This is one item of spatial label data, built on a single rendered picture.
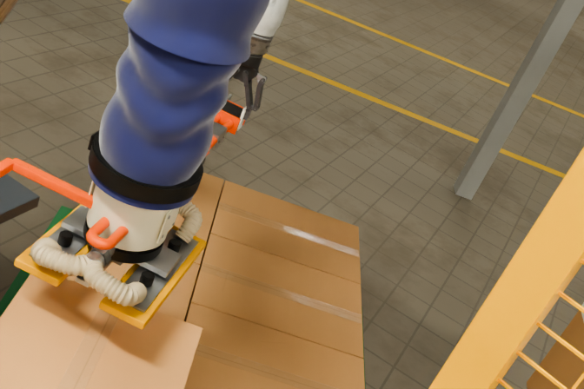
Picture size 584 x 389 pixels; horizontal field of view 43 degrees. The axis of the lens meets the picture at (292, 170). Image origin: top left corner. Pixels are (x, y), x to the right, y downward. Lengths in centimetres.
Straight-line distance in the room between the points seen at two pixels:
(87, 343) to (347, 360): 109
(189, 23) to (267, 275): 151
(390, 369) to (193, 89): 231
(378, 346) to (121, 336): 203
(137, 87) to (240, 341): 118
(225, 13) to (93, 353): 75
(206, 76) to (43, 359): 65
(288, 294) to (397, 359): 103
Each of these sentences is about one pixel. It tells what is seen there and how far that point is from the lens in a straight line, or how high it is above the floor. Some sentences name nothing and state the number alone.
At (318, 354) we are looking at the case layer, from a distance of 244.
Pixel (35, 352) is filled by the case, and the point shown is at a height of 95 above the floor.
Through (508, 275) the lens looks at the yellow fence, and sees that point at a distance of 75.
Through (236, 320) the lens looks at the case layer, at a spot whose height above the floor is 54.
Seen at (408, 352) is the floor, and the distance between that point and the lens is 358.
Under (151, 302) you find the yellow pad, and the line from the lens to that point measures 153.
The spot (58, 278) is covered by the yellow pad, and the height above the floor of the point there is 108.
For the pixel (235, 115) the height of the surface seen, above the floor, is 122.
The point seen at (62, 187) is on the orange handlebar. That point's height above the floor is 120.
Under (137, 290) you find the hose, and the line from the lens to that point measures 147.
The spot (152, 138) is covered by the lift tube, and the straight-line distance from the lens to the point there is 137.
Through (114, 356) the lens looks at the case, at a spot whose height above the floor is 95.
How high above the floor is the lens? 209
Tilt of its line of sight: 28 degrees down
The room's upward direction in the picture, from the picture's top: 23 degrees clockwise
